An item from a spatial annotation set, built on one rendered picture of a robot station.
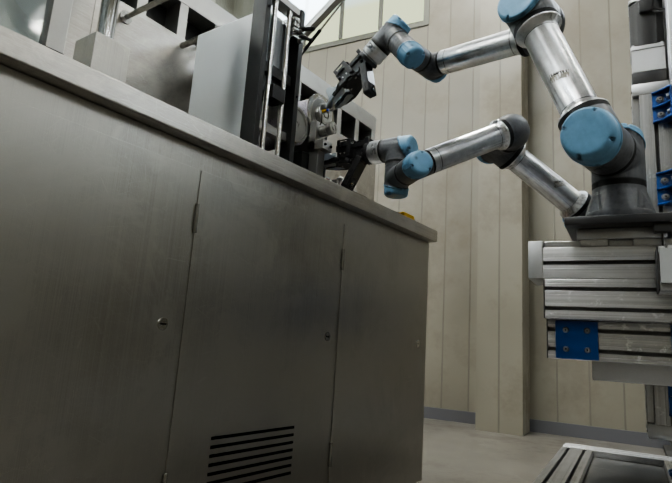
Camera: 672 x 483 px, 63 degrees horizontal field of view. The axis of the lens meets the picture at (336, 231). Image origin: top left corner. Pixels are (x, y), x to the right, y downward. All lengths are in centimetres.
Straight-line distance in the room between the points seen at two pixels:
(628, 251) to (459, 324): 296
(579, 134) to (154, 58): 125
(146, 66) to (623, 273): 143
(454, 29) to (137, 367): 438
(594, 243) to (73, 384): 108
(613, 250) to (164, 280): 95
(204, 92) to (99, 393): 104
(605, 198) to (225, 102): 104
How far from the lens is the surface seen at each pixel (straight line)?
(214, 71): 174
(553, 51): 144
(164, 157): 103
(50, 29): 102
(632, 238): 136
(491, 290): 389
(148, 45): 186
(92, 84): 95
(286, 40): 161
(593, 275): 135
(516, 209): 396
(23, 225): 89
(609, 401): 408
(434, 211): 442
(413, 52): 172
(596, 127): 129
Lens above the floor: 51
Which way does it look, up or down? 12 degrees up
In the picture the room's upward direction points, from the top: 4 degrees clockwise
